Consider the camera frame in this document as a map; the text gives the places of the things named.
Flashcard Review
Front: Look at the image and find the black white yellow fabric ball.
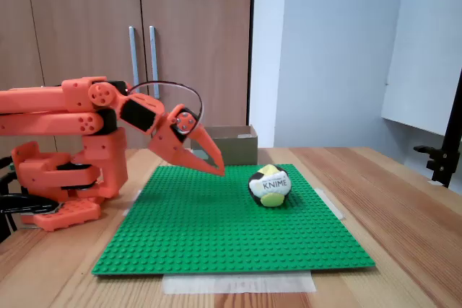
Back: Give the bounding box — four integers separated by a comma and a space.
248, 164, 292, 208

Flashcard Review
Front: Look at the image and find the brown cardboard box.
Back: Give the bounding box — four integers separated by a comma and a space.
190, 125, 258, 167

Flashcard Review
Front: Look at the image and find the short masking tape strip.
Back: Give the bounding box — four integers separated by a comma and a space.
313, 188, 347, 221
122, 188, 144, 217

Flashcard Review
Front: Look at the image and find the green studded baseplate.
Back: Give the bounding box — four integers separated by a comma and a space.
90, 163, 376, 277

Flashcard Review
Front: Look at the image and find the wide masking tape strip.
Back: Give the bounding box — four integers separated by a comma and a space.
161, 271, 318, 295

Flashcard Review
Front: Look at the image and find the black table clamp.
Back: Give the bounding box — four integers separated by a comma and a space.
0, 194, 65, 215

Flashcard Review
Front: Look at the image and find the thin gripper servo cable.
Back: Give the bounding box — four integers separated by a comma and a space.
126, 81, 205, 132

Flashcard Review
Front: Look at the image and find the silver cabinet door handle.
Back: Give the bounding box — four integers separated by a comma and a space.
149, 25, 161, 100
128, 26, 141, 86

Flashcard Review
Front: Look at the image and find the black cable bundle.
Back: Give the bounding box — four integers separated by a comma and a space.
0, 156, 18, 244

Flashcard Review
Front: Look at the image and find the white wall board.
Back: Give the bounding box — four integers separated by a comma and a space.
381, 0, 462, 138

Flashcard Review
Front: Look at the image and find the black camera stand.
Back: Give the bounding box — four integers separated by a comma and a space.
413, 68, 462, 189

